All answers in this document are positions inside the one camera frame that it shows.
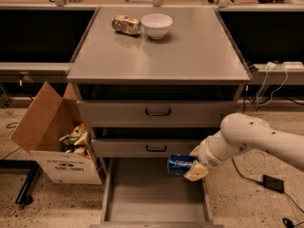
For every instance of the blue pepsi can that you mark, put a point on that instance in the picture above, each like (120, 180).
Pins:
(179, 165)

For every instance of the grey drawer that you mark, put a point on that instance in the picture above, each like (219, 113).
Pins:
(115, 142)
(140, 193)
(156, 105)

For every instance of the white power strip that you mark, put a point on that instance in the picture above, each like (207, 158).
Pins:
(293, 65)

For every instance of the white ceramic bowl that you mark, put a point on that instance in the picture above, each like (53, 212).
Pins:
(157, 25)

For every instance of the black metal stand leg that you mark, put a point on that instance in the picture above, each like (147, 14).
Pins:
(23, 198)

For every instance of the black power adapter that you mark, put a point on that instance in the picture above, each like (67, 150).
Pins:
(273, 183)

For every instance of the open cardboard box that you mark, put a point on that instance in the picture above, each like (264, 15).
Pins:
(49, 117)

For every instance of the crumpled gold snack bag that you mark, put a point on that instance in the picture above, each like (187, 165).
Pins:
(127, 25)

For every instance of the grey drawer cabinet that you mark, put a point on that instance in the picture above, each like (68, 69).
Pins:
(195, 52)

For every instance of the grey bottom drawer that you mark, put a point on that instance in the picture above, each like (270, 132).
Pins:
(140, 193)

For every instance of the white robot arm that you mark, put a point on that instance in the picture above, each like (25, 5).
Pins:
(240, 133)

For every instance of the trash in cardboard box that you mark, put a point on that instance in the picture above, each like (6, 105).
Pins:
(76, 141)

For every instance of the grey top drawer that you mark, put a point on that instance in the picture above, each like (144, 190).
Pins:
(156, 105)

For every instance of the grey middle drawer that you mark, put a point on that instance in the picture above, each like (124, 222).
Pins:
(115, 142)

